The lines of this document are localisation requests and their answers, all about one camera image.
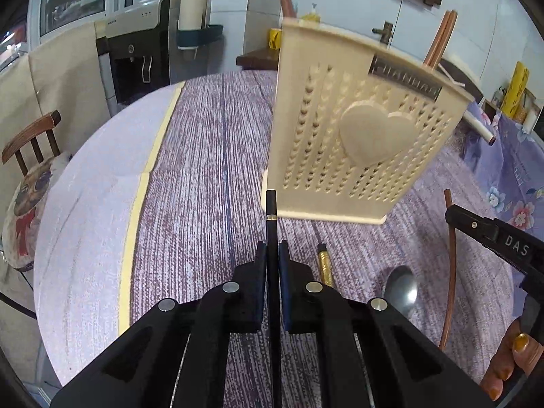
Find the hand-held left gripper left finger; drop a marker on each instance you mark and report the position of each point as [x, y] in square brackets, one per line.
[248, 297]

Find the yellow cup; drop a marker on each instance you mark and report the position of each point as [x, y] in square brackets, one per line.
[275, 38]

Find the pug print cushion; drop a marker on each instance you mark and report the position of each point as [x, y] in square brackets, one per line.
[29, 204]

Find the purple floral cloth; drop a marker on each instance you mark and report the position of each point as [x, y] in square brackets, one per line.
[505, 170]

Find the metal spoon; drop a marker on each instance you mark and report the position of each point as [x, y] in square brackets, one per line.
[401, 289]

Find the wooden chair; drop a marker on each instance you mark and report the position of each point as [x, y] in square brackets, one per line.
[34, 129]

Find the glass jar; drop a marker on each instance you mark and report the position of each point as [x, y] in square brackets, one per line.
[500, 97]

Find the person's right hand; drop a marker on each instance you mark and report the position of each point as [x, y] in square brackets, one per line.
[510, 357]

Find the blue roll holder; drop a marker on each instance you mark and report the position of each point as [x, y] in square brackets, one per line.
[199, 36]

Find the yellow roll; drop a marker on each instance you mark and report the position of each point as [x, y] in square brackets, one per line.
[515, 89]

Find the cream plastic utensil holder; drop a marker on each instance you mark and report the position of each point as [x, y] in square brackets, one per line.
[323, 93]

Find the grey water dispenser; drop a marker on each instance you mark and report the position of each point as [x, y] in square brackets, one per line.
[136, 51]

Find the black chopstick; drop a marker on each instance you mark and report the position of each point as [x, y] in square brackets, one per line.
[325, 263]
[271, 204]

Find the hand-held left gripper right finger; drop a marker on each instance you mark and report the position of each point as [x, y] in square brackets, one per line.
[297, 301]

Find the yellow soap dispenser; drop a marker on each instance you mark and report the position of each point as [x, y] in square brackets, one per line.
[311, 13]

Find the beige cloth cover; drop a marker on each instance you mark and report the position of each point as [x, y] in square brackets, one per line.
[55, 85]

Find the wooden counter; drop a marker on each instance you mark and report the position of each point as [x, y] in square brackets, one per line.
[257, 59]

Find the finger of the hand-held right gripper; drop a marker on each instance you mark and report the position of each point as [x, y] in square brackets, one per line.
[471, 223]

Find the bronze faucet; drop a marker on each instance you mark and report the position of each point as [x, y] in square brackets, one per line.
[384, 33]

